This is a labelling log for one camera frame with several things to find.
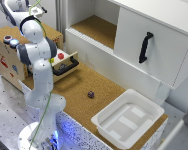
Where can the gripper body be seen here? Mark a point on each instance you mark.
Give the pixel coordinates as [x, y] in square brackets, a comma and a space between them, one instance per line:
[37, 10]

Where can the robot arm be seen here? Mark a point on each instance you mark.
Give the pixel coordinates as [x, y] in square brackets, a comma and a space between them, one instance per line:
[42, 75]

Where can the blue button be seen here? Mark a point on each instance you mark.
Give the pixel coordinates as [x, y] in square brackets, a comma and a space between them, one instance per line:
[14, 42]

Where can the red button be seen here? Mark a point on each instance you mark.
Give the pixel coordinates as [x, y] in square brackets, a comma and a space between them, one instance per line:
[8, 38]

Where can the wooden drawer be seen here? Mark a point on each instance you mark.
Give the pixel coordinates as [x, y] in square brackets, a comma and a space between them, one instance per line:
[65, 71]

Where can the wooden drawer box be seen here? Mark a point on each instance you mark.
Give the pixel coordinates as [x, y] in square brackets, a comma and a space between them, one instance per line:
[4, 71]

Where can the white cabinet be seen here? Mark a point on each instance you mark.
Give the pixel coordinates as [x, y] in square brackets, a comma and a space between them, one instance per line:
[94, 55]

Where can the purple block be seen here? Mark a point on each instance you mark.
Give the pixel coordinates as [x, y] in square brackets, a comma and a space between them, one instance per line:
[90, 94]

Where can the white sliding door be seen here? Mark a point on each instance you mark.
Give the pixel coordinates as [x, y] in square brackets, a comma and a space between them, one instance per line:
[160, 56]

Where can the white plastic box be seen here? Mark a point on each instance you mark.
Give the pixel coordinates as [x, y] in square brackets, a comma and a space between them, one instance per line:
[127, 121]

